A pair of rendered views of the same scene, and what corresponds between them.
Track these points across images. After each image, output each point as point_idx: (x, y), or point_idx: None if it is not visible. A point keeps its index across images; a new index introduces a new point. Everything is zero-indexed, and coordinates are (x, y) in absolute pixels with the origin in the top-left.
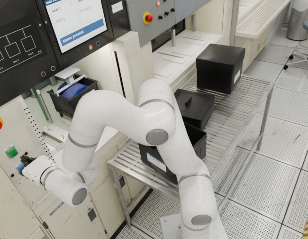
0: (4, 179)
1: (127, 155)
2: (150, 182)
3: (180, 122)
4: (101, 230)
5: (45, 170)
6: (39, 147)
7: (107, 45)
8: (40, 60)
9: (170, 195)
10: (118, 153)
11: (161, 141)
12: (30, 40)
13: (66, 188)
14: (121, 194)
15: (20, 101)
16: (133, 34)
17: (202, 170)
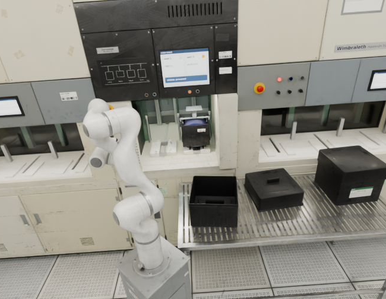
0: None
1: None
2: (180, 211)
3: (129, 142)
4: (162, 232)
5: None
6: None
7: (216, 97)
8: (147, 86)
9: (178, 227)
10: (190, 183)
11: (86, 134)
12: (144, 72)
13: (92, 153)
14: (184, 217)
15: (126, 104)
16: (232, 95)
17: (149, 196)
